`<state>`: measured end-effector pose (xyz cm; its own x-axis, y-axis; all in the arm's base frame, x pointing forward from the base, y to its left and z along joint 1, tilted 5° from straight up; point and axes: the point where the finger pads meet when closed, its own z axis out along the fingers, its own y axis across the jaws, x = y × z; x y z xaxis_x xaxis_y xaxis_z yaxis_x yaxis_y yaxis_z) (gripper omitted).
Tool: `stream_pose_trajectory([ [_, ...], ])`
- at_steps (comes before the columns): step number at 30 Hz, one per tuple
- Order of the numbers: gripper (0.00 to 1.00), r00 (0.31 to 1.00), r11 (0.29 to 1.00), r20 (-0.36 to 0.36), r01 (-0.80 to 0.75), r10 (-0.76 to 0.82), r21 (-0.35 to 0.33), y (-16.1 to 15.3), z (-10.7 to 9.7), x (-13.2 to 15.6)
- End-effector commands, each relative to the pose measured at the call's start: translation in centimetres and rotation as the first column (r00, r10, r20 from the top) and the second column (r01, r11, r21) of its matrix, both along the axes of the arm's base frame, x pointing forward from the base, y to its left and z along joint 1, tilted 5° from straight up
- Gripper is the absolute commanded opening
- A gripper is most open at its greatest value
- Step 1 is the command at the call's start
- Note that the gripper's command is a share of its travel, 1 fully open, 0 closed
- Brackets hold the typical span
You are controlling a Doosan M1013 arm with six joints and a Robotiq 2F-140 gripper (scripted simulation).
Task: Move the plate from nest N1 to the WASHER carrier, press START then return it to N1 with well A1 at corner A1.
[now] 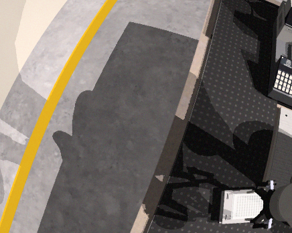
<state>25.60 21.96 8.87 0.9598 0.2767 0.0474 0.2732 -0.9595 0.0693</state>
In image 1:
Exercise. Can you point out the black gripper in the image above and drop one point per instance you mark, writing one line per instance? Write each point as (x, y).
(265, 212)

